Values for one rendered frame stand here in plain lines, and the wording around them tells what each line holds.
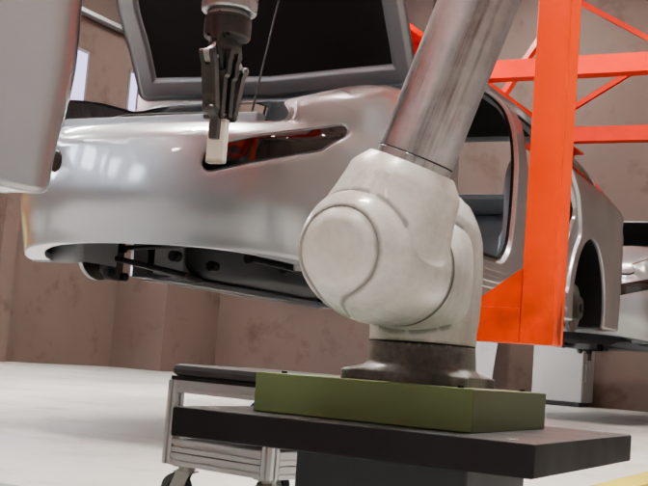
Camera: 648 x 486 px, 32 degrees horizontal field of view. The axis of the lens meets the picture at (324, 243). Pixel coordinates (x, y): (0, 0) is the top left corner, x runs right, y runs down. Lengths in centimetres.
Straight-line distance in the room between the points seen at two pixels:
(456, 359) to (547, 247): 368
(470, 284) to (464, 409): 22
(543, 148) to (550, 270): 57
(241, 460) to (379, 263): 140
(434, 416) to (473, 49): 46
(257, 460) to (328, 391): 115
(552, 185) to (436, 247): 387
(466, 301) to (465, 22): 39
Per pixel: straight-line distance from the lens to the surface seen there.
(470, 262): 159
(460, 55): 144
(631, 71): 1098
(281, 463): 266
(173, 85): 607
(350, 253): 136
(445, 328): 158
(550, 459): 140
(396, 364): 158
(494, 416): 152
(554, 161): 531
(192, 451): 280
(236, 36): 182
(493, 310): 530
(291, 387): 155
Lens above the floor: 38
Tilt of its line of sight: 6 degrees up
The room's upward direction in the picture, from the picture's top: 4 degrees clockwise
